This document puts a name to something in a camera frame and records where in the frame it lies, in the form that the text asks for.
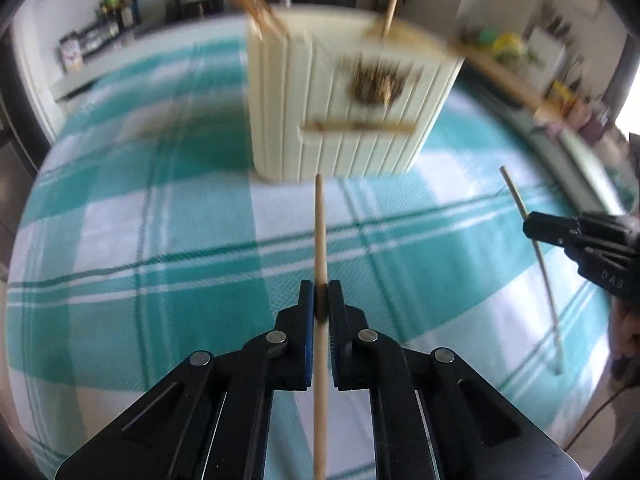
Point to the cream wood-grain utensil holder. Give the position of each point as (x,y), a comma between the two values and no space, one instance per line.
(340,110)

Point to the yellow packet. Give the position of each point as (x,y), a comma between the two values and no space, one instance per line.
(562,96)

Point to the white jar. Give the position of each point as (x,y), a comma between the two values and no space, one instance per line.
(71,55)

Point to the yellow green sponge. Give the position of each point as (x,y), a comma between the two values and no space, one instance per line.
(502,44)

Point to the thin slender chopstick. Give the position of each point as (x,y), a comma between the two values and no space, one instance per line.
(542,270)

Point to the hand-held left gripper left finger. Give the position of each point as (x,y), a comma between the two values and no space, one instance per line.
(310,320)

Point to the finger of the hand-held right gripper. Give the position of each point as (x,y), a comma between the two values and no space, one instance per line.
(550,230)

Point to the white cutting board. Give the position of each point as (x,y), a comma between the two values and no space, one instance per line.
(546,52)

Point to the spice rack with bottles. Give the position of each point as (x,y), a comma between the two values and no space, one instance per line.
(112,25)

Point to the person's right hand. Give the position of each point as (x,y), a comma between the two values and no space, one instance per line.
(626,332)

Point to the wooden tray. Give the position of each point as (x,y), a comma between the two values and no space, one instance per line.
(505,80)

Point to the gas stove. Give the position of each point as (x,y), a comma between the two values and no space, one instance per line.
(210,2)

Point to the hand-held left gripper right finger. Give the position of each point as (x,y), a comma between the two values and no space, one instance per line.
(334,320)

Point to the teal checkered tablecloth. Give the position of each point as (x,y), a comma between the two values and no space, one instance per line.
(150,235)

